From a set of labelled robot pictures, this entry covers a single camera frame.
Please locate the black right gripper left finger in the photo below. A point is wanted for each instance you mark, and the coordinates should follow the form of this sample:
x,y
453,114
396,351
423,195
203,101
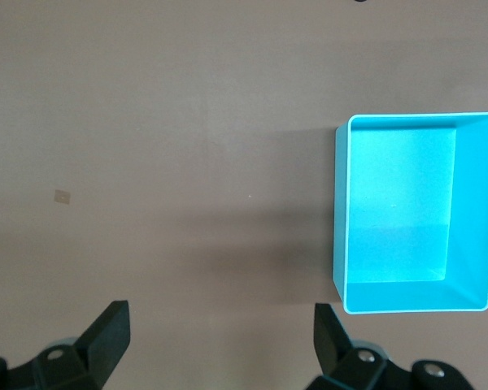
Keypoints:
x,y
101,341

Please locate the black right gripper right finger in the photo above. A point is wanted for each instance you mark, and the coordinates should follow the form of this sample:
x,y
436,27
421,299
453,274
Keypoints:
x,y
329,341

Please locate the brown square tape patch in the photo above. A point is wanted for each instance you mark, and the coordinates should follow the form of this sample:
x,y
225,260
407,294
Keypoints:
x,y
62,196

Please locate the turquoise plastic bin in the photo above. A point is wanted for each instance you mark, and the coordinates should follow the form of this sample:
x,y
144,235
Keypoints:
x,y
398,195

